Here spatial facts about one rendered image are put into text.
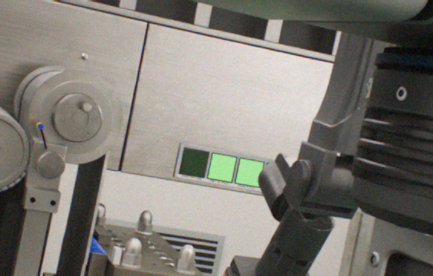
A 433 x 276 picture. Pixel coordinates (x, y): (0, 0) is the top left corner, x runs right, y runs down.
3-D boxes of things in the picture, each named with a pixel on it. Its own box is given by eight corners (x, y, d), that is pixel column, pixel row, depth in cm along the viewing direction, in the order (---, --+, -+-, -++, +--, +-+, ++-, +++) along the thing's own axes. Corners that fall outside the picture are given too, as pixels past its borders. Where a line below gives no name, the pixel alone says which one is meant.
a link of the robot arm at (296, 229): (303, 220, 105) (346, 226, 108) (283, 181, 111) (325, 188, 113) (278, 264, 109) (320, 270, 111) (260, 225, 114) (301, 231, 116)
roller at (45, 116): (32, 147, 146) (47, 73, 145) (18, 130, 171) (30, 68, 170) (106, 159, 149) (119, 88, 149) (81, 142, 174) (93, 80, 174)
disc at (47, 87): (19, 155, 146) (37, 61, 145) (19, 155, 146) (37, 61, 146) (113, 171, 150) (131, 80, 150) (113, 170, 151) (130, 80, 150)
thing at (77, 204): (83, 264, 151) (106, 151, 150) (63, 234, 174) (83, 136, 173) (86, 264, 151) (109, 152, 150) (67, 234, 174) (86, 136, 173)
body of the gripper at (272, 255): (227, 265, 116) (250, 220, 112) (298, 274, 120) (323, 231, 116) (241, 304, 111) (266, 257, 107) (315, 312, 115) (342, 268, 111)
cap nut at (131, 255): (120, 266, 150) (126, 238, 150) (116, 261, 154) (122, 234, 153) (142, 269, 151) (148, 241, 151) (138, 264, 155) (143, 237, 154)
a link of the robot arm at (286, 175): (307, 171, 103) (373, 182, 106) (276, 111, 111) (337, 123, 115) (264, 251, 108) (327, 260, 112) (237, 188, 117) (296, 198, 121)
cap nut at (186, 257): (175, 272, 154) (181, 245, 154) (170, 267, 157) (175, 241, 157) (197, 275, 155) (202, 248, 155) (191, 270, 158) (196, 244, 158)
